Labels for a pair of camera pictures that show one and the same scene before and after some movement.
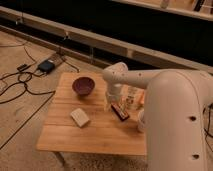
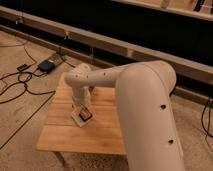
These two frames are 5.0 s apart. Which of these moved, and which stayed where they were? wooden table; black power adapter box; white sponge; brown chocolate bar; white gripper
Moved: white gripper; brown chocolate bar
Stayed: white sponge; wooden table; black power adapter box
